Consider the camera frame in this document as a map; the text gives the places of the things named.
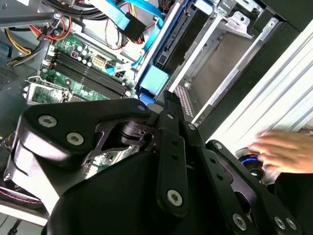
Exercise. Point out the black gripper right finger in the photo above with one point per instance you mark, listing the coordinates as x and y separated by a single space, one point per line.
214 169

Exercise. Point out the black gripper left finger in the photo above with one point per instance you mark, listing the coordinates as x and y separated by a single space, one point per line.
73 117

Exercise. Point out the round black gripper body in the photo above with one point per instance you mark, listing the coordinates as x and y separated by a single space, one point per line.
110 200

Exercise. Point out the hard disk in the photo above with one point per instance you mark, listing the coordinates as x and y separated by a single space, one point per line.
154 80

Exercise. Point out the person hand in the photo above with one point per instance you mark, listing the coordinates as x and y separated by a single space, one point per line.
288 151

